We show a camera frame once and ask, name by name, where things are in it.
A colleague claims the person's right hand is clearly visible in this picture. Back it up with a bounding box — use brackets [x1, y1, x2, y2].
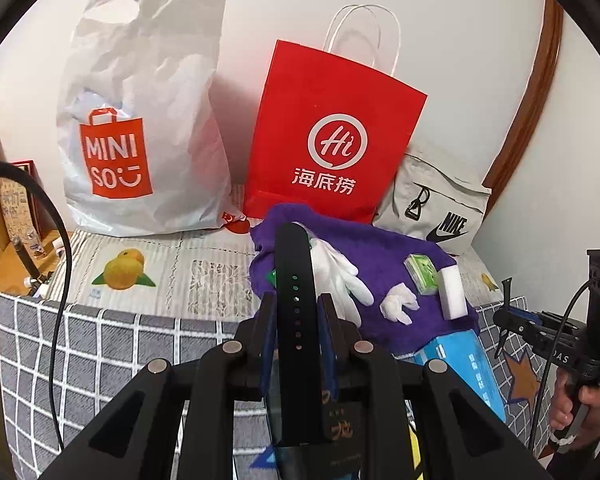
[550, 375, 600, 441]

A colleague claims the thin black cable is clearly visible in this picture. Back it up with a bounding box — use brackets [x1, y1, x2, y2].
[527, 277, 598, 458]

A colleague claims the thick black cable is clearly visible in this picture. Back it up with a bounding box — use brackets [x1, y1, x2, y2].
[0, 159, 74, 441]

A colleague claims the fruit print bed sheet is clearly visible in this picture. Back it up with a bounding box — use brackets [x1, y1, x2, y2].
[45, 182, 511, 321]

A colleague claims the person's right forearm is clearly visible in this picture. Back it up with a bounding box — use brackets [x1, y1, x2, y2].
[545, 420, 600, 480]

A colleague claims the purple towel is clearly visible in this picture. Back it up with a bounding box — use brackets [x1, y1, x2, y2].
[249, 203, 481, 361]

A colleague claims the brown wooden headboard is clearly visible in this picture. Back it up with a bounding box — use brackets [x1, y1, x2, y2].
[482, 0, 566, 221]

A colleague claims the yellow black pouch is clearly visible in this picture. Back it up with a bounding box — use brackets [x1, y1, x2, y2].
[407, 400, 426, 480]

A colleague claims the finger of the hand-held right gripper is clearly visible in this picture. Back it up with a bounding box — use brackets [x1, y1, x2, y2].
[492, 278, 546, 333]
[497, 324, 561, 357]

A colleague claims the dark green box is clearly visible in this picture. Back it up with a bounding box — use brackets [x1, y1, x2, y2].
[265, 385, 416, 480]

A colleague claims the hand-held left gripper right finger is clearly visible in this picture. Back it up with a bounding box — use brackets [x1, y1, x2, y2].
[317, 292, 556, 480]

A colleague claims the blue tissue pack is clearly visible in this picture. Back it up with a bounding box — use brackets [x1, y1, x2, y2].
[414, 332, 508, 423]

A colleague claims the white cotton glove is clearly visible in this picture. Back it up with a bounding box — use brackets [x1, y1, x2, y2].
[307, 237, 376, 328]

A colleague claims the red paper bag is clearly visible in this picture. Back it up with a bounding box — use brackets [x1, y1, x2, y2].
[242, 4, 428, 226]

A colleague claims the white plastic bag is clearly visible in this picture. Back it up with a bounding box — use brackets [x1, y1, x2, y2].
[55, 0, 248, 238]

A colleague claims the grey checked blanket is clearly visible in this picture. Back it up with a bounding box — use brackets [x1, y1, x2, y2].
[0, 292, 556, 480]

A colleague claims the white sponge block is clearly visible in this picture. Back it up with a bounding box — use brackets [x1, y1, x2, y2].
[439, 266, 470, 321]

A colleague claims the crumpled white tissue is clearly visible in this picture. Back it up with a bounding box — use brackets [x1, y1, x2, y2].
[380, 282, 421, 326]

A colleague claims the light wooden bedside furniture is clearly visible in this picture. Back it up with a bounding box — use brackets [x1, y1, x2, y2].
[0, 127, 73, 356]

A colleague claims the beige waist bag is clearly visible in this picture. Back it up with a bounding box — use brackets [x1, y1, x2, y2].
[372, 140, 493, 256]

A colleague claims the green tissue packet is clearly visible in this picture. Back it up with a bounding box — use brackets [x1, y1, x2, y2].
[404, 254, 440, 295]

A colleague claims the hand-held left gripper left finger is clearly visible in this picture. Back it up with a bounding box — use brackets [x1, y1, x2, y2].
[40, 290, 281, 480]

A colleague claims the black watch strap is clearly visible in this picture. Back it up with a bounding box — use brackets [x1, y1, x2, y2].
[271, 221, 331, 448]

